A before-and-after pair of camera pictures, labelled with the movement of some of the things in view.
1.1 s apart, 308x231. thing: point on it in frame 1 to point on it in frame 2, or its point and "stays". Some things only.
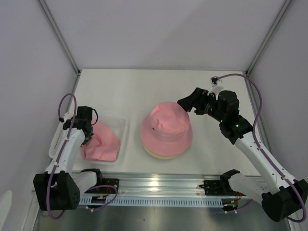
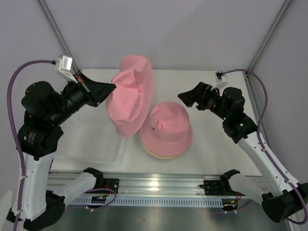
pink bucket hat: (103, 146) to (129, 105)
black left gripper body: (88, 137) to (76, 96)
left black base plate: (114, 182) stays
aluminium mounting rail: (163, 183) stays
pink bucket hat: (167, 131) stays
